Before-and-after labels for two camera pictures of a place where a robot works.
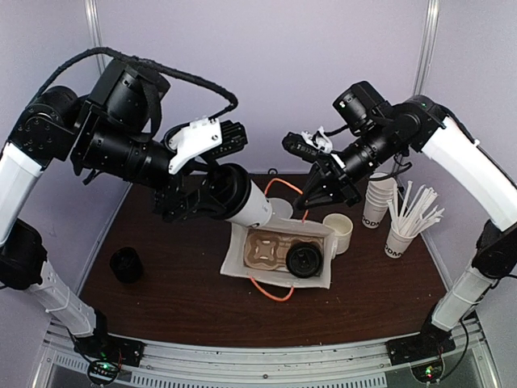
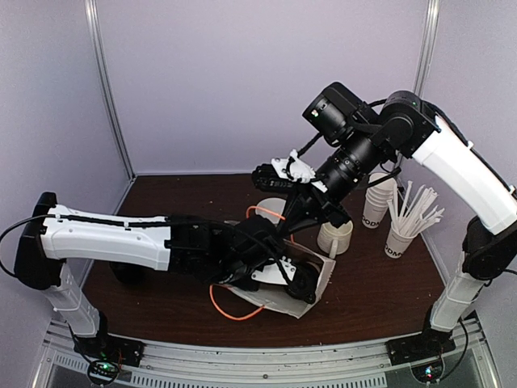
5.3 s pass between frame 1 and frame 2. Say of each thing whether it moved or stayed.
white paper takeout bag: moved
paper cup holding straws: stayed
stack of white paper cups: stayed
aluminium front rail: stayed
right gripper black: moved
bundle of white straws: stayed
